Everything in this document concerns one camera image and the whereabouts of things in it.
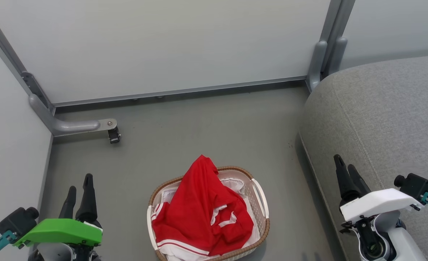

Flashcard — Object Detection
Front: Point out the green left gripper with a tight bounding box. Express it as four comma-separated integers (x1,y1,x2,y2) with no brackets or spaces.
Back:
13,173,103,248

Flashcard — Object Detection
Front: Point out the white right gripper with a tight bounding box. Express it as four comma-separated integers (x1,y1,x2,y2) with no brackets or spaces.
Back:
333,154,425,223

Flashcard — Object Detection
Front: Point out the red garment with white stripes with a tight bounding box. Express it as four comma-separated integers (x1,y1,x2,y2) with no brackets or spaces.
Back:
151,155,255,258

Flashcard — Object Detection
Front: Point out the grey fabric sofa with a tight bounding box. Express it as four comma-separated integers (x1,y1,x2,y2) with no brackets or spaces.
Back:
299,54,428,261

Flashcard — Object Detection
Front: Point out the long grey partition foot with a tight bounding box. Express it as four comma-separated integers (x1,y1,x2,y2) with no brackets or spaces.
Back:
29,94,118,137

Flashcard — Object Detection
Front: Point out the cream laundry basket brown rim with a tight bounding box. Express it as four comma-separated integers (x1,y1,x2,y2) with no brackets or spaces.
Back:
147,166,271,261

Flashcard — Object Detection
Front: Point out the white liner cloth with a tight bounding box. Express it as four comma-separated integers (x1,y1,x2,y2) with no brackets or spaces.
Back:
160,178,261,261

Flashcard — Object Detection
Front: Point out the grey upright partition foot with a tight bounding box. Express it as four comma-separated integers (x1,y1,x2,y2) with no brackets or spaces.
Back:
326,37,348,75
306,40,328,91

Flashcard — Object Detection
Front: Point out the grey partition bottom rail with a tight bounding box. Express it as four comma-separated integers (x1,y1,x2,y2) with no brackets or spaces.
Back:
53,75,308,108

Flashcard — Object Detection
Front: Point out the grey double partition post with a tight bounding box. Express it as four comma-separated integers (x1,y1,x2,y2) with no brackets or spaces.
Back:
319,0,356,42

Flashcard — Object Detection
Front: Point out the grey slanted partition post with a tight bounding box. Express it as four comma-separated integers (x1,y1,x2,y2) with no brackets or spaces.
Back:
0,2,54,110

